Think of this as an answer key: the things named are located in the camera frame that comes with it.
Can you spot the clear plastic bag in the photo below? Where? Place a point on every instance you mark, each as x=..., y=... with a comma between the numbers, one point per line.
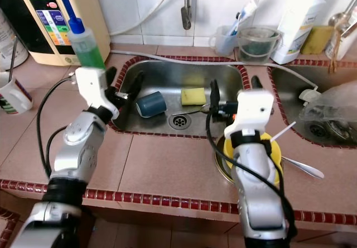
x=332, y=111

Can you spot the brown wooden chopstick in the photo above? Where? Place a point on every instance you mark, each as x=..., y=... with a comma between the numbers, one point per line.
x=334, y=63

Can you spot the metal wall faucet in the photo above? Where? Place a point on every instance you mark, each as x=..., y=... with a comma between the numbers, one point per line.
x=186, y=19

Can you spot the white plastic jug green cap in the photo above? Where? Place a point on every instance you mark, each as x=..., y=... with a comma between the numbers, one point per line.
x=11, y=44

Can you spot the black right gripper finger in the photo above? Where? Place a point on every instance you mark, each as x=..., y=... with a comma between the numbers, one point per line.
x=256, y=84
x=215, y=94

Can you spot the stainless steel sink basin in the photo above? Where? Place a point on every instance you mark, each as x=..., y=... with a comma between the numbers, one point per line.
x=162, y=75
x=284, y=91

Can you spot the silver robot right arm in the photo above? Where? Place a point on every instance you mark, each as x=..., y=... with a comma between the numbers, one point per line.
x=256, y=192

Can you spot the white detergent bottle yellow cap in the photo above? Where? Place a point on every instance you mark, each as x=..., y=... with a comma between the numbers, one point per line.
x=298, y=24

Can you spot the green white plastic spoon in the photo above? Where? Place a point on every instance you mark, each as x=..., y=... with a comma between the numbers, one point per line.
x=284, y=130

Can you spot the white utensil holder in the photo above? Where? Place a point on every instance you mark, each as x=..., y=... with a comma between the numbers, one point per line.
x=347, y=44

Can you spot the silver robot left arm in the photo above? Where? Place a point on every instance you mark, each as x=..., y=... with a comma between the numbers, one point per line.
x=78, y=147

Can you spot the green scouring pad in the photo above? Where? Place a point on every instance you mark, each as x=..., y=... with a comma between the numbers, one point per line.
x=259, y=49

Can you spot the blue mug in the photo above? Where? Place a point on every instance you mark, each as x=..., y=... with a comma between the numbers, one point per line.
x=152, y=104

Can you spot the white striped mug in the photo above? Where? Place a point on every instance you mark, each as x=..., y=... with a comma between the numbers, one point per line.
x=14, y=94

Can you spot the beige water ionizer appliance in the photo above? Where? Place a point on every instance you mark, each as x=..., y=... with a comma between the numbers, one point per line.
x=44, y=41

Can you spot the yellow plastic bowl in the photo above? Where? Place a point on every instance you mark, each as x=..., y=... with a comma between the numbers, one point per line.
x=227, y=150

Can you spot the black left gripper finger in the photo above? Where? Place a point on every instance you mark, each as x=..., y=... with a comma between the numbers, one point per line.
x=136, y=84

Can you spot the metal spoon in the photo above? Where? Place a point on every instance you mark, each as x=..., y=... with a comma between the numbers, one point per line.
x=201, y=110

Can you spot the stainless steel bowl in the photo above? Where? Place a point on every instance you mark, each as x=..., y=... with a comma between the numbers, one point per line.
x=218, y=164

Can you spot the metal ladle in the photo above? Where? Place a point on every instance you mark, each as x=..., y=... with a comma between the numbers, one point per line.
x=337, y=19

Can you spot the bright yellow sponge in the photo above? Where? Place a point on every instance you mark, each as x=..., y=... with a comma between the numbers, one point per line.
x=193, y=96

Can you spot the thin metal stirrer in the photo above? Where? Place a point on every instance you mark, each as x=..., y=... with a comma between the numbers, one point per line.
x=13, y=58

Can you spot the clear plastic tub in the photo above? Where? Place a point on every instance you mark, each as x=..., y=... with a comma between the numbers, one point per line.
x=244, y=52

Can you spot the mustard yellow sponge cloth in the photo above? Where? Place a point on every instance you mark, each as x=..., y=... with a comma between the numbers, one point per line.
x=318, y=40

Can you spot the green soap bottle blue cap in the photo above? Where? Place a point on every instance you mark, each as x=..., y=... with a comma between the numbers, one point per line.
x=87, y=47

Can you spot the clear plastic cup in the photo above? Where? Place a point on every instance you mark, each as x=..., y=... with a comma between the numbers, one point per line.
x=220, y=44

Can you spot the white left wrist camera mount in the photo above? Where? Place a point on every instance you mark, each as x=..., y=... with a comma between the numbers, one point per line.
x=92, y=89

